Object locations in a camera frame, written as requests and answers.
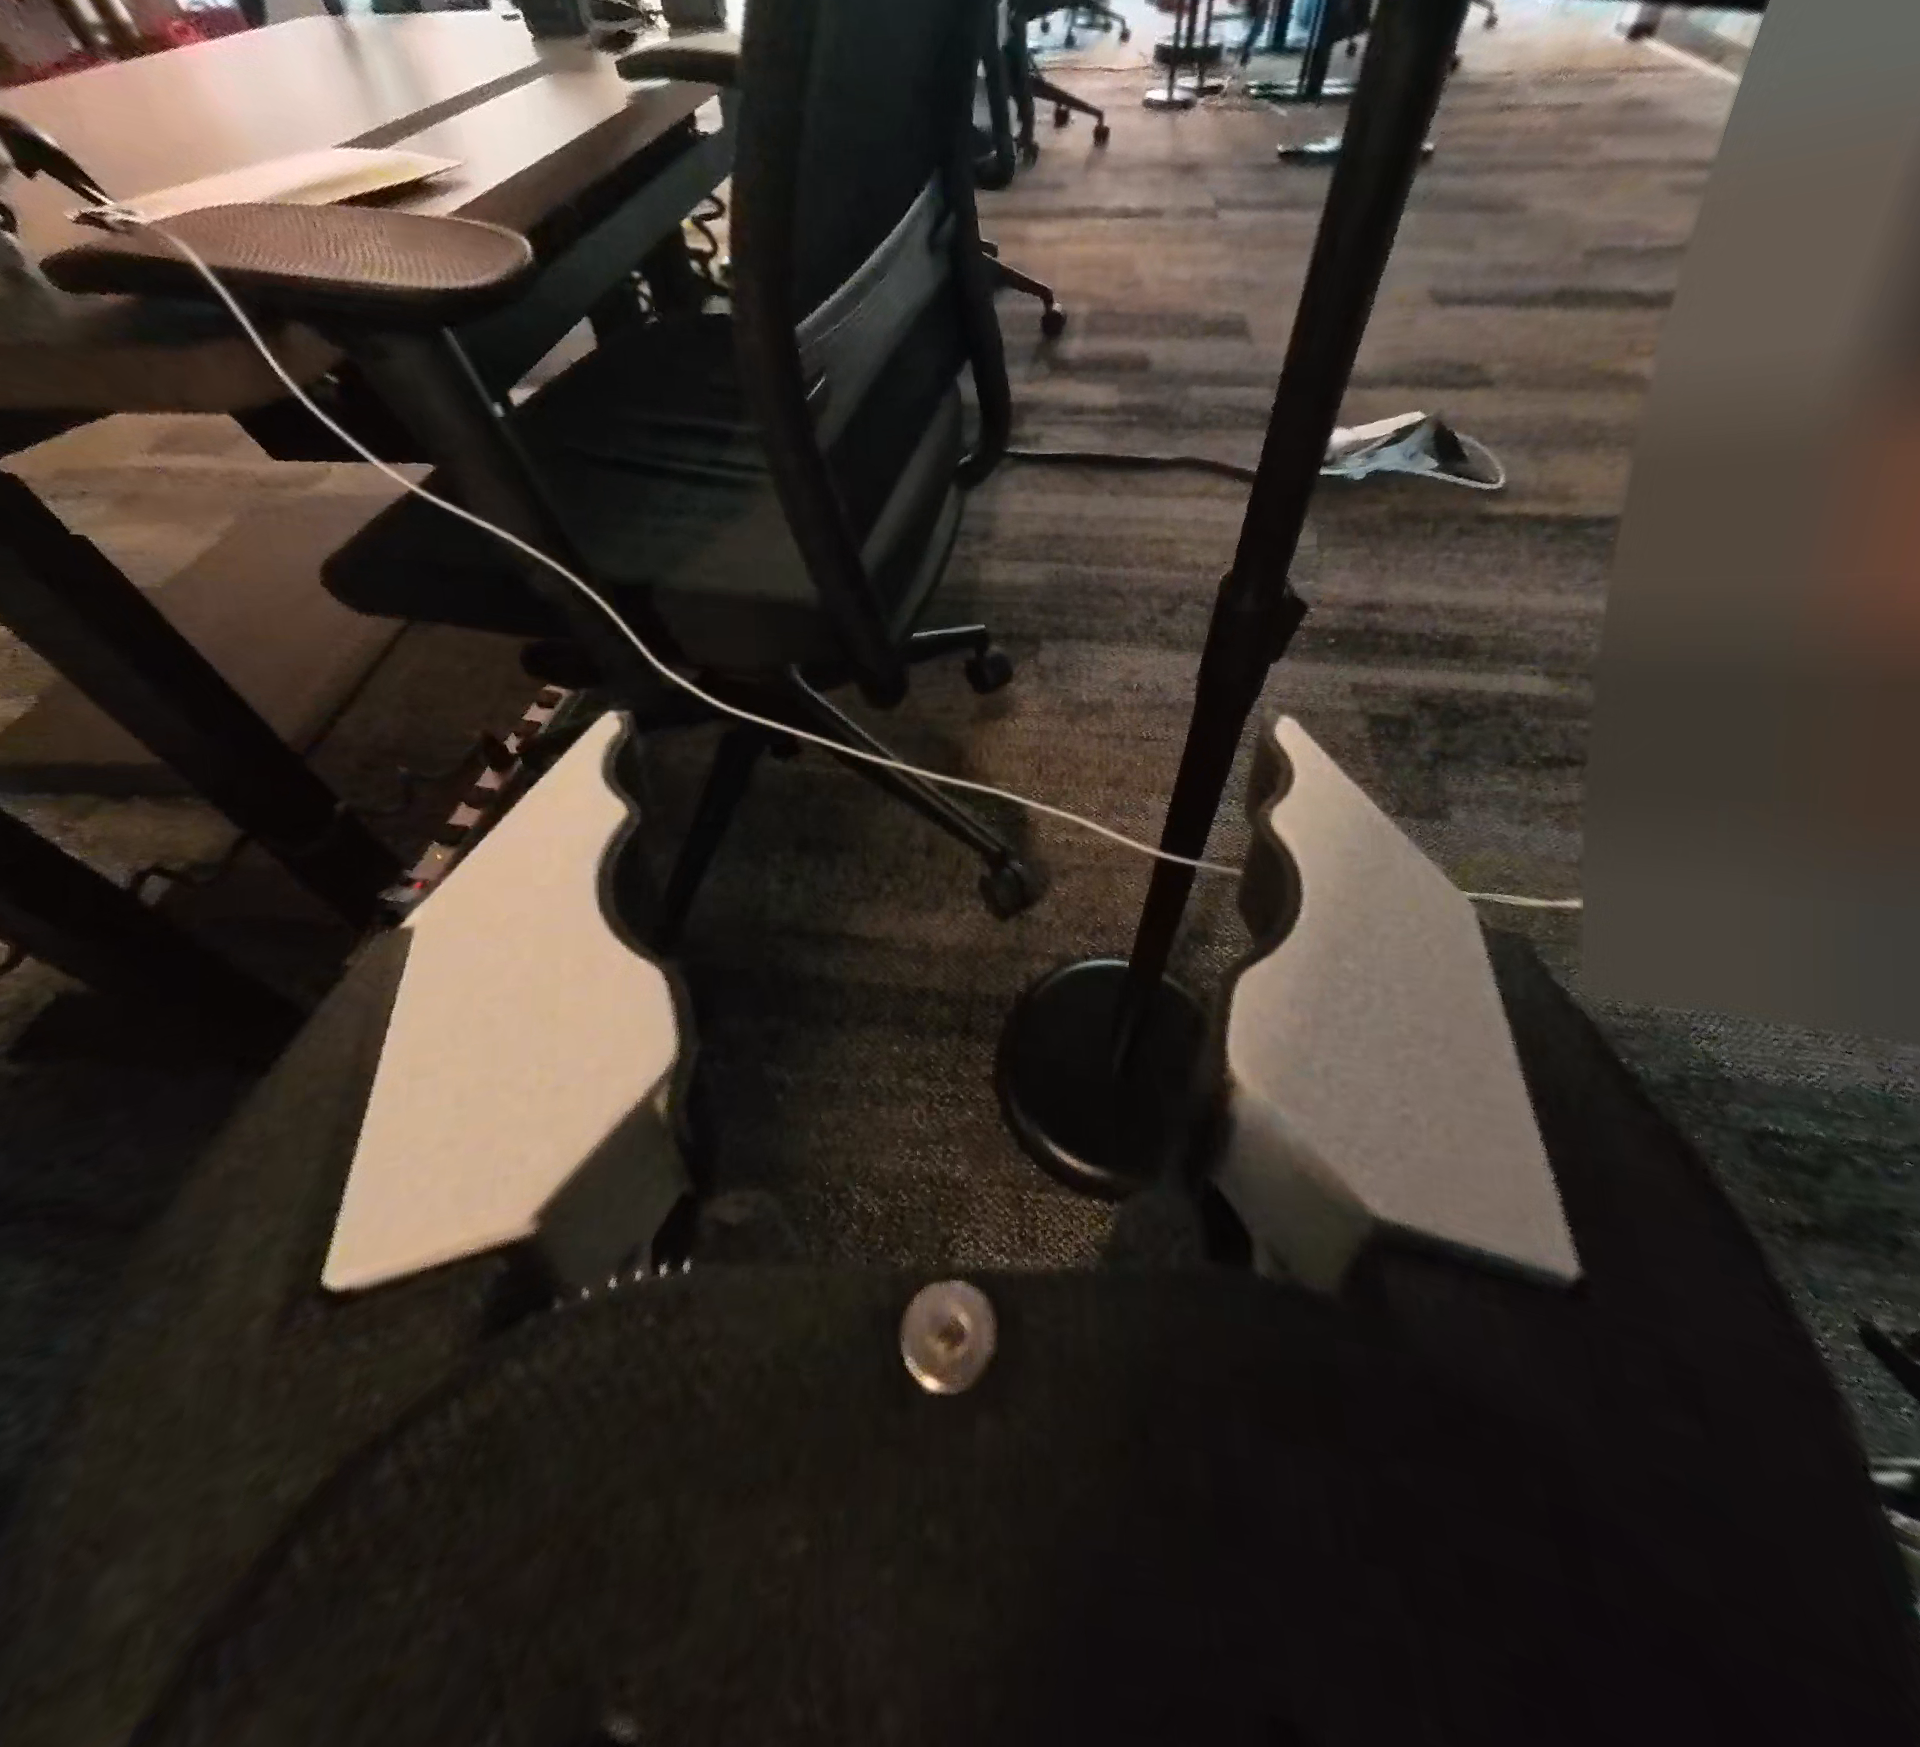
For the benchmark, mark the black round base stand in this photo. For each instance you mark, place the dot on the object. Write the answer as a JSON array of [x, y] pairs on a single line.
[[1302, 426]]

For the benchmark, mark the pale envelope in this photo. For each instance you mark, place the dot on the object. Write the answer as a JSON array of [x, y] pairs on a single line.
[[332, 174]]

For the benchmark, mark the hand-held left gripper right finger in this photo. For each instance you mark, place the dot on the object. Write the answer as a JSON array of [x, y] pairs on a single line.
[[1393, 1056]]

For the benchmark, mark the power strip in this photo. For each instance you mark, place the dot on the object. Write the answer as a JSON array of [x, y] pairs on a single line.
[[481, 802]]

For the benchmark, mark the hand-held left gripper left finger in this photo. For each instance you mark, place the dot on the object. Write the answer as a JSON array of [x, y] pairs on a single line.
[[509, 1028]]

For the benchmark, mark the white floor litter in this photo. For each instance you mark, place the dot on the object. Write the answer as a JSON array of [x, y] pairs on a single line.
[[1412, 453]]

